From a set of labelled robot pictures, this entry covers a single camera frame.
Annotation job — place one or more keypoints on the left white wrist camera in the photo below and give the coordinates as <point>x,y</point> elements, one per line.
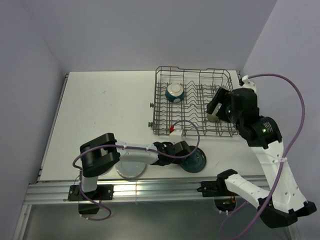
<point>175,134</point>

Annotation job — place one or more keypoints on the olive ceramic mug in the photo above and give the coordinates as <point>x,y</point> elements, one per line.
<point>212,117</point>

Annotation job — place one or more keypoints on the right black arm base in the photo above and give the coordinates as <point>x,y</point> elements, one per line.
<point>225,201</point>

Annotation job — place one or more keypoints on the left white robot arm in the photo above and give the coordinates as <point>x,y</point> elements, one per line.
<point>102,153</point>

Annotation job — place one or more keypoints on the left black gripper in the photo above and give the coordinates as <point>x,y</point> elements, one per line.
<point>177,161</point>

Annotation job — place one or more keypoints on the grey wire dish rack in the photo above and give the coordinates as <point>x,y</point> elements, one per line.
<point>199,86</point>

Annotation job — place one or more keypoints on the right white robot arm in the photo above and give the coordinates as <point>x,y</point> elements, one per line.
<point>284,203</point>

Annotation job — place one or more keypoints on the aluminium mounting rail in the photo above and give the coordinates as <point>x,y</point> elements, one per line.
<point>175,189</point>

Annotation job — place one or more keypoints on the teal white ceramic bowl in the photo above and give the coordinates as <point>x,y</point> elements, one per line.
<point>174,93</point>

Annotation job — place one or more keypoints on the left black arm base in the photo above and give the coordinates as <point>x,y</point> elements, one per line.
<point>89,203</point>

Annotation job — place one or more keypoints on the teal ceramic plate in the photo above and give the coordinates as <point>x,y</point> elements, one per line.
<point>194,163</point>

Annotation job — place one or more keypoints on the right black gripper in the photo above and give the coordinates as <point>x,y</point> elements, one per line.
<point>222,96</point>

